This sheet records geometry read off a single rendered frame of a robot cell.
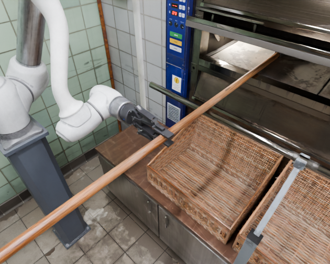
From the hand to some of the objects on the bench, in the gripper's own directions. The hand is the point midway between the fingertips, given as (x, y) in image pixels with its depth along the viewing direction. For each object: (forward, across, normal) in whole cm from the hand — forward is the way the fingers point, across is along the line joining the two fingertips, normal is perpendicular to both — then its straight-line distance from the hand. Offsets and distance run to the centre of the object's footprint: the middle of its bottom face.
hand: (164, 135), depth 83 cm
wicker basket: (+60, +61, -35) cm, 93 cm away
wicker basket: (+2, +61, -35) cm, 70 cm away
